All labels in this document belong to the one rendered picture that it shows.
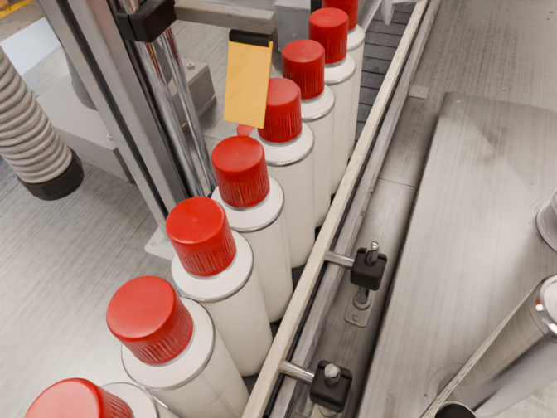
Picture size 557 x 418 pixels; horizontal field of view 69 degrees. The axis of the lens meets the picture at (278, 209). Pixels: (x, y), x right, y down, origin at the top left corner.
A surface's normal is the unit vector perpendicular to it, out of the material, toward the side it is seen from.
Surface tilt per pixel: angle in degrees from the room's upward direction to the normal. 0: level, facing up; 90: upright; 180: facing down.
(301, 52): 3
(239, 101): 61
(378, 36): 0
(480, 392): 90
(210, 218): 2
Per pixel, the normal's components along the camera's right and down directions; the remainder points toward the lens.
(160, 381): -0.01, 0.13
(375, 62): -0.07, -0.61
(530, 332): -0.95, 0.29
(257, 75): -0.37, 0.36
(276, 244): 0.65, 0.57
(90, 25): -0.39, 0.75
